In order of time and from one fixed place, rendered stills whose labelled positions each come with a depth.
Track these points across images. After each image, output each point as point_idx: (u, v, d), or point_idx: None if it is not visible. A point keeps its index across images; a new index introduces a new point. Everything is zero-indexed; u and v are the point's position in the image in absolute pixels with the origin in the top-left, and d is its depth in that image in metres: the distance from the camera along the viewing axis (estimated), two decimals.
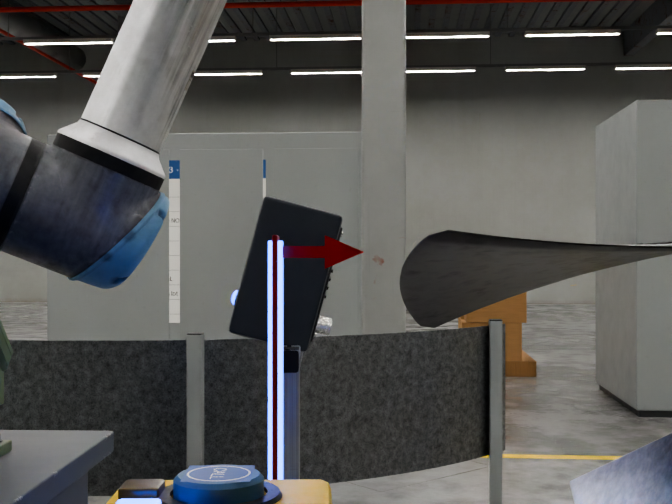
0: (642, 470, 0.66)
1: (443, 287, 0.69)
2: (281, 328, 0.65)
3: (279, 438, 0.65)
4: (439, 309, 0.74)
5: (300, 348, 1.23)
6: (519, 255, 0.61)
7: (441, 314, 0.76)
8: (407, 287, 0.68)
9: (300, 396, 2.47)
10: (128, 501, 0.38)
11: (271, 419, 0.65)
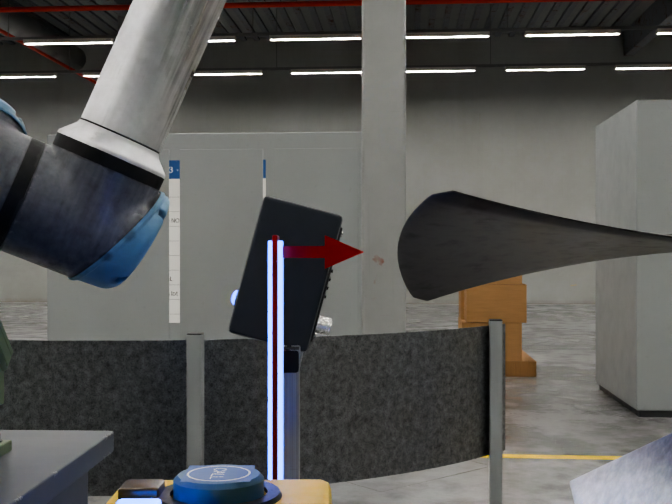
0: (642, 470, 0.66)
1: (440, 257, 0.69)
2: (281, 328, 0.65)
3: (279, 438, 0.65)
4: (434, 281, 0.74)
5: (300, 348, 1.23)
6: (520, 228, 0.61)
7: (435, 287, 0.76)
8: (405, 252, 0.68)
9: (300, 396, 2.47)
10: (128, 501, 0.38)
11: (271, 419, 0.65)
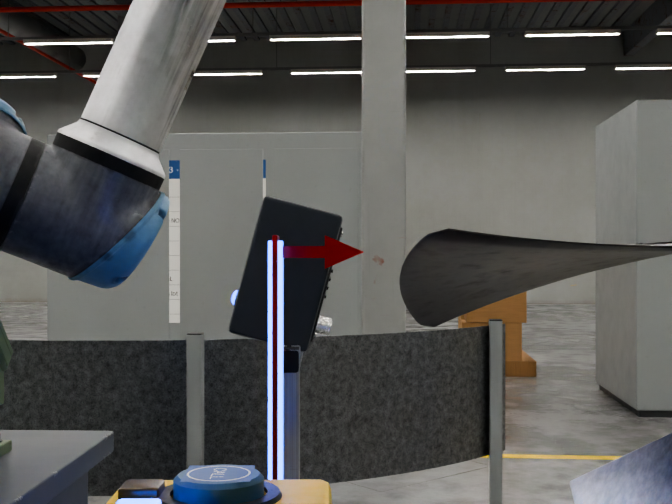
0: (642, 470, 0.66)
1: None
2: (281, 328, 0.65)
3: (279, 438, 0.65)
4: None
5: (300, 348, 1.23)
6: None
7: None
8: None
9: (300, 396, 2.47)
10: (128, 501, 0.38)
11: (271, 419, 0.65)
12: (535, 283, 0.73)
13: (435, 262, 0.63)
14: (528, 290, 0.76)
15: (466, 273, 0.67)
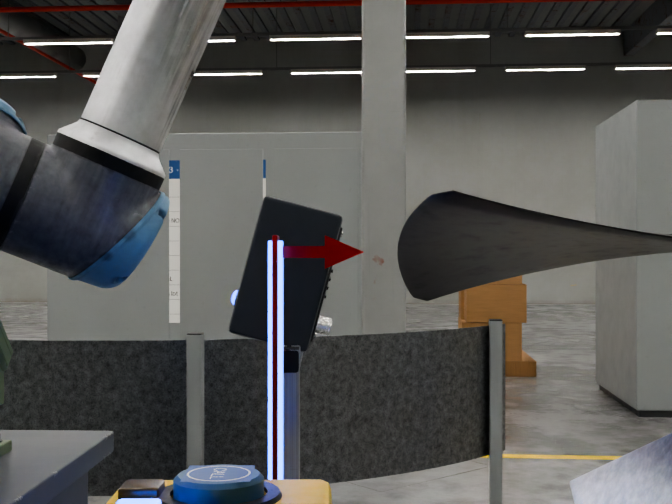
0: (642, 470, 0.66)
1: None
2: (281, 328, 0.65)
3: (279, 438, 0.65)
4: None
5: (300, 348, 1.23)
6: None
7: None
8: None
9: (300, 396, 2.47)
10: (128, 501, 0.38)
11: (271, 419, 0.65)
12: (532, 267, 0.73)
13: (435, 227, 0.63)
14: (524, 274, 0.76)
15: (465, 245, 0.67)
